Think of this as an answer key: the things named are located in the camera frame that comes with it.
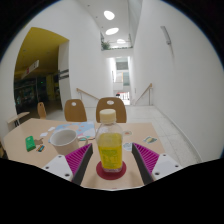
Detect red and white hanging sign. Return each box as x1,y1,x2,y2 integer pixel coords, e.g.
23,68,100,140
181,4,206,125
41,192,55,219
20,59,40,80

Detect light blue printed paper sheet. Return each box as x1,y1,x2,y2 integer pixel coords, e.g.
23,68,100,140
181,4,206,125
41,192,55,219
48,121,97,141

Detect green balcony plant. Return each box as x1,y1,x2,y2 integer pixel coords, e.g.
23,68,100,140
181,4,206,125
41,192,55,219
100,40,112,51

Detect flat round red coaster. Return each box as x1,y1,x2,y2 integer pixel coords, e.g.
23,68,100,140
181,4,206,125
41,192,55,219
95,160,128,181

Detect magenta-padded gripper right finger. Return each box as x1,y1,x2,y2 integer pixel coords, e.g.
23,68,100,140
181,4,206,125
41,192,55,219
131,142,184,186

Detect group of oval ceiling lights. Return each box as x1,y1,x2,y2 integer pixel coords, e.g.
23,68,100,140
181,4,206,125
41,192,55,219
103,9,127,45

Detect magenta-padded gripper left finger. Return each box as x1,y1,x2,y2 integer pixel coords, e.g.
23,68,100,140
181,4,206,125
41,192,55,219
41,143,94,186

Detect small wooden side table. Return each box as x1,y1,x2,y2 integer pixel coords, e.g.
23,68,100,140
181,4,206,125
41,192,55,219
6,111,31,128

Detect yellow drink bottle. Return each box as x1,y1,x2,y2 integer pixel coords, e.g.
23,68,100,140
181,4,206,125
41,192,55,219
95,108,124,174

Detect wooden chair with round hole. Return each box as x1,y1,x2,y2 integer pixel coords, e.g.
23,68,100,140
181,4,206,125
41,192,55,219
36,101,48,120
63,98,88,123
95,96,128,124

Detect cream ceramic mug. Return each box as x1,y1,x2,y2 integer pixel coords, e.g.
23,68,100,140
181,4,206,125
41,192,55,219
49,128,89,156

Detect small green box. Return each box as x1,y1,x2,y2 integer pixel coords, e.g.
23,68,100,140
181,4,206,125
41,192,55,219
24,135,37,153

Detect wooden stair handrail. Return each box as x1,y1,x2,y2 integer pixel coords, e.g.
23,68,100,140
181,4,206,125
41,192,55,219
75,87,100,102
134,83,154,106

